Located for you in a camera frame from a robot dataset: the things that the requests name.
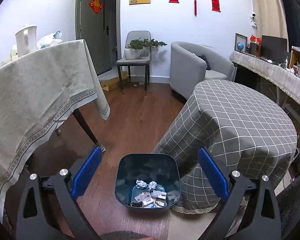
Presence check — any torn white paper cup sleeve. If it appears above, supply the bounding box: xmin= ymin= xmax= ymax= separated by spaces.
xmin=154 ymin=199 xmax=167 ymax=208

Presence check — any white QR code leaflet box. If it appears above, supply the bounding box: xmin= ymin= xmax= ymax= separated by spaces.
xmin=151 ymin=190 xmax=167 ymax=200

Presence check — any white torn packaging card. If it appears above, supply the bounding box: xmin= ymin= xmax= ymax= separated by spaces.
xmin=135 ymin=192 xmax=154 ymax=206

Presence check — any white paper bag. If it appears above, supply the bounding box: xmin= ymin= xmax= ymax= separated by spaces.
xmin=147 ymin=181 xmax=158 ymax=191

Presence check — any dark teal trash bin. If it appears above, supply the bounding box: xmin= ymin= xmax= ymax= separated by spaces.
xmin=115 ymin=153 xmax=181 ymax=212

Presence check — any grey checkered tablecloth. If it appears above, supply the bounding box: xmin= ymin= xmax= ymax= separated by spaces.
xmin=153 ymin=80 xmax=297 ymax=214

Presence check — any dark table leg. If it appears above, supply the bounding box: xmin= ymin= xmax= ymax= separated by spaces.
xmin=72 ymin=108 xmax=106 ymax=152

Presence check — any beige patterned tablecloth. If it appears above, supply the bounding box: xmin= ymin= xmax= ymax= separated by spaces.
xmin=0 ymin=40 xmax=110 ymax=219

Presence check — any beige fringed desk cloth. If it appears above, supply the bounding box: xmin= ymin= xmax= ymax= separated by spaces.
xmin=230 ymin=51 xmax=300 ymax=105

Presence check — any cardboard box on floor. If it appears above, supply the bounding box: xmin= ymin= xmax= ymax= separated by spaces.
xmin=100 ymin=71 xmax=129 ymax=92

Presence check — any wooden desk organizer box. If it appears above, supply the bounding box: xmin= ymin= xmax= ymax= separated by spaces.
xmin=288 ymin=46 xmax=300 ymax=78

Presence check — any black monitor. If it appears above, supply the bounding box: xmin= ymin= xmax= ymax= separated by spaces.
xmin=261 ymin=35 xmax=288 ymax=63

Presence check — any grey armchair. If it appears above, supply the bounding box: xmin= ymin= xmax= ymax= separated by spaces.
xmin=170 ymin=42 xmax=236 ymax=99

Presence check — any black handbag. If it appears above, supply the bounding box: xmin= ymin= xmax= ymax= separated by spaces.
xmin=199 ymin=55 xmax=211 ymax=70

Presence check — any small blue globe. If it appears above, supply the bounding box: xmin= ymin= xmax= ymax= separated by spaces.
xmin=237 ymin=42 xmax=244 ymax=52

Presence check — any framed picture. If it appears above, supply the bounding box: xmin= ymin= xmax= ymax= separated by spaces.
xmin=234 ymin=33 xmax=248 ymax=53

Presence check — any white kettle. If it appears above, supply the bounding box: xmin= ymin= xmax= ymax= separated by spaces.
xmin=15 ymin=25 xmax=37 ymax=57

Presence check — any potted green plant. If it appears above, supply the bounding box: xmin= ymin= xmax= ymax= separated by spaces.
xmin=124 ymin=38 xmax=167 ymax=60

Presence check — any grey dining chair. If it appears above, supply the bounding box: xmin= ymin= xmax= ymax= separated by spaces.
xmin=116 ymin=30 xmax=151 ymax=91

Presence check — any beige curtain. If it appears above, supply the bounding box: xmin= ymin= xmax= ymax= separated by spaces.
xmin=252 ymin=0 xmax=288 ymax=39

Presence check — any red fu door decoration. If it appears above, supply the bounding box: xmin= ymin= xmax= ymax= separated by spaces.
xmin=89 ymin=0 xmax=103 ymax=14

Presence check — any dark green door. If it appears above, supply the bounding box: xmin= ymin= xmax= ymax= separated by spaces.
xmin=75 ymin=0 xmax=117 ymax=75

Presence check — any white security camera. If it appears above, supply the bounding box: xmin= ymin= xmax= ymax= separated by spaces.
xmin=250 ymin=12 xmax=257 ymax=29

